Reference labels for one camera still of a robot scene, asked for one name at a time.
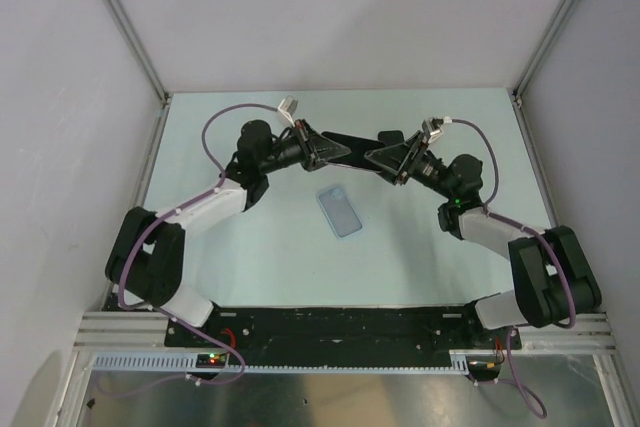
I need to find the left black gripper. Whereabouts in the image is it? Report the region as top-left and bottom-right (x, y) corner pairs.
(259, 120), (350, 175)

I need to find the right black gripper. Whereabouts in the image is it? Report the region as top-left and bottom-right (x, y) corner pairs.
(364, 131), (455, 200)

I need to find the dark phone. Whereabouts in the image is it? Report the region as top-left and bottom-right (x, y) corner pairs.
(322, 131), (386, 172)

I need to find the light blue phone case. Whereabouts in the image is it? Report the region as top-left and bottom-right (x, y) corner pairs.
(317, 185), (363, 239)

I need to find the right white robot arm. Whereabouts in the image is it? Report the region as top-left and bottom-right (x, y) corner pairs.
(364, 133), (602, 348)

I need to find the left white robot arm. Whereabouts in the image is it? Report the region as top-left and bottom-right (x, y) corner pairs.
(106, 120), (351, 346)

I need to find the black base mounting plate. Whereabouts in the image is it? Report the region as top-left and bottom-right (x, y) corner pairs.
(164, 305), (510, 368)

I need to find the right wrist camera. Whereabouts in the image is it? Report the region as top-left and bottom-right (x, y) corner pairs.
(422, 117), (445, 145)

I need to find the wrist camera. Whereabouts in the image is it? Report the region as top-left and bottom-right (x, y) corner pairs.
(276, 95), (298, 127)
(422, 117), (445, 145)

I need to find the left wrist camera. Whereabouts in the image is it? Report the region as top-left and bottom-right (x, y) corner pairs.
(276, 95), (298, 127)

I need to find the white slotted cable duct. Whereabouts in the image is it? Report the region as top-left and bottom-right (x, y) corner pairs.
(92, 350), (501, 376)

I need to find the right aluminium frame post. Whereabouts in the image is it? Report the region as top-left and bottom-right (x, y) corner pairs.
(512, 0), (581, 103)

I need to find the aluminium frame post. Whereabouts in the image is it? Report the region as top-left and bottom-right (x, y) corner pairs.
(102, 0), (170, 105)
(512, 0), (581, 103)

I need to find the aluminium front rail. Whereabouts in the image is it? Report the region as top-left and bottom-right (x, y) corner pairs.
(73, 312), (617, 355)

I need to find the left aluminium frame post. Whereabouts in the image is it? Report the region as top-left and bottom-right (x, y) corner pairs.
(102, 0), (170, 105)

